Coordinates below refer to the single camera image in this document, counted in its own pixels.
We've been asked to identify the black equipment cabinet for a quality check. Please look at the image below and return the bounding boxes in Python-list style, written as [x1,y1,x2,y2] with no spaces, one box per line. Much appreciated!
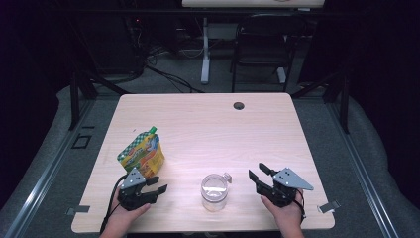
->
[95,13,147,75]

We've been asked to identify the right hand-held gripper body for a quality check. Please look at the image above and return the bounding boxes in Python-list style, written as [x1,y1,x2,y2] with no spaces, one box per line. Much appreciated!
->
[255,167,315,209]

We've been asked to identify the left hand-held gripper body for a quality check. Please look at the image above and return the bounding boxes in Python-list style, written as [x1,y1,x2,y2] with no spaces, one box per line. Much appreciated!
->
[117,167,158,212]

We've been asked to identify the black chair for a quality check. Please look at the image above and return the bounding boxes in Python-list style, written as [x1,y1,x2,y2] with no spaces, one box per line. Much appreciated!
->
[230,13,310,93]

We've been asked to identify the person's left hand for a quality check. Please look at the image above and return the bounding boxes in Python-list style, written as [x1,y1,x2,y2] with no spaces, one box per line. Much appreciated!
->
[108,197,152,231]

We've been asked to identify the aluminium floor rail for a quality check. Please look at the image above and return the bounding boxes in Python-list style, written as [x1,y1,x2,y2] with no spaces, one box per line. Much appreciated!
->
[325,98,400,238]
[3,98,97,238]

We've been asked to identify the black floor cables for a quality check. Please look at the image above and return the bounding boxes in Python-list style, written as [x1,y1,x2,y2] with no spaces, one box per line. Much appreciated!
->
[145,63,204,94]

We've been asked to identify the white desk with white legs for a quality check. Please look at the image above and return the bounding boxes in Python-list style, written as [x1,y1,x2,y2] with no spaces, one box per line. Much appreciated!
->
[181,0,326,85]

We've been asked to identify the black metal stand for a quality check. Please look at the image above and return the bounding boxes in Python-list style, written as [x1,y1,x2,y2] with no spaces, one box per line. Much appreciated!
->
[290,65,351,135]
[67,33,130,132]

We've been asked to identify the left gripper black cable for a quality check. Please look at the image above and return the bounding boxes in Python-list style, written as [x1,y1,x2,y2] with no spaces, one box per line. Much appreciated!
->
[99,174,129,234]

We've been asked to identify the grey tape strip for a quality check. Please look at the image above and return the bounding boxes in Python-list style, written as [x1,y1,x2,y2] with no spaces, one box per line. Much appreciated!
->
[65,204,91,216]
[317,200,341,214]

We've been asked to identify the colourful snack bag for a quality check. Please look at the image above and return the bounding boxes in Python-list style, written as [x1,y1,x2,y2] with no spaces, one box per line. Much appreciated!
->
[116,126,165,179]

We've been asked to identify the person's right hand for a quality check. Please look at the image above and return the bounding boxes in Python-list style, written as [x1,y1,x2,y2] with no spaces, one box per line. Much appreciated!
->
[260,190,306,230]

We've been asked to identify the clear jar with hinged lid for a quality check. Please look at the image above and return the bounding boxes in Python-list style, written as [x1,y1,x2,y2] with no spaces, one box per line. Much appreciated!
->
[200,172,233,213]

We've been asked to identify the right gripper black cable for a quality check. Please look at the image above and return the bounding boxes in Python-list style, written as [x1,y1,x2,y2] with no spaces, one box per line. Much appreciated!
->
[295,187,307,222]

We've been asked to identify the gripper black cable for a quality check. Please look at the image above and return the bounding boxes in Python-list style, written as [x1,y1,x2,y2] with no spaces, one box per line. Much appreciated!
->
[295,187,307,222]
[99,174,129,234]

